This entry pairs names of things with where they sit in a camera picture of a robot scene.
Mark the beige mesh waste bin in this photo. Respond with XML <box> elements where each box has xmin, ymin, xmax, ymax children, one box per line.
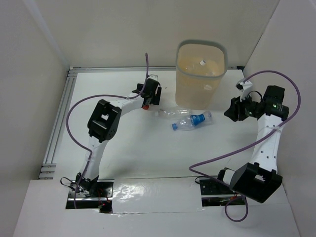
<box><xmin>175</xmin><ymin>39</ymin><xmax>228</xmax><ymax>110</ymax></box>

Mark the clear bottle near bin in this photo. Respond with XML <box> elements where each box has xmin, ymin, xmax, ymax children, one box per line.
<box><xmin>154</xmin><ymin>107</ymin><xmax>192</xmax><ymax>120</ymax></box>

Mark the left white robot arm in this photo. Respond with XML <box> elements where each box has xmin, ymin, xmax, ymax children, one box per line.
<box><xmin>76</xmin><ymin>78</ymin><xmax>161</xmax><ymax>197</ymax></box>

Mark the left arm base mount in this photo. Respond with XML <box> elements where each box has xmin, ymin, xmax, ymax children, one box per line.
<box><xmin>60</xmin><ymin>177</ymin><xmax>114</xmax><ymax>214</ymax></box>

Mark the glossy white tape sheet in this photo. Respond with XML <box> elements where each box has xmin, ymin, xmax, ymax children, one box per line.
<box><xmin>112</xmin><ymin>177</ymin><xmax>203</xmax><ymax>214</ymax></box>

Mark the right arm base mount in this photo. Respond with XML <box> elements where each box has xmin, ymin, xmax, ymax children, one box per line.
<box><xmin>195</xmin><ymin>176</ymin><xmax>245</xmax><ymax>207</ymax></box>

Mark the aluminium frame rail left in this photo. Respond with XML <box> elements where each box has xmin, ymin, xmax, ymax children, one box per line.
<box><xmin>38</xmin><ymin>68</ymin><xmax>77</xmax><ymax>180</ymax></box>

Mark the capless clear bottle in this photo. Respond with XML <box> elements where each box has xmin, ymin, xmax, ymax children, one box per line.
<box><xmin>196</xmin><ymin>67</ymin><xmax>219</xmax><ymax>77</ymax></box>

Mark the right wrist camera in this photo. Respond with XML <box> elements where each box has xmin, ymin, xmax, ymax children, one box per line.
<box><xmin>236</xmin><ymin>79</ymin><xmax>253</xmax><ymax>101</ymax></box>

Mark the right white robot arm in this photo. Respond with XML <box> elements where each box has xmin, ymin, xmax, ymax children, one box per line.
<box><xmin>215</xmin><ymin>85</ymin><xmax>289</xmax><ymax>203</ymax></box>

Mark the clear bottle front white cap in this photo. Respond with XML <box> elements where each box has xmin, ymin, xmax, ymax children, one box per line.
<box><xmin>184</xmin><ymin>59</ymin><xmax>208</xmax><ymax>76</ymax></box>

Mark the blue-labelled blue-capped bottle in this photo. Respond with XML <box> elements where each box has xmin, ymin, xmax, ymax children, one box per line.
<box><xmin>171</xmin><ymin>111</ymin><xmax>213</xmax><ymax>131</ymax></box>

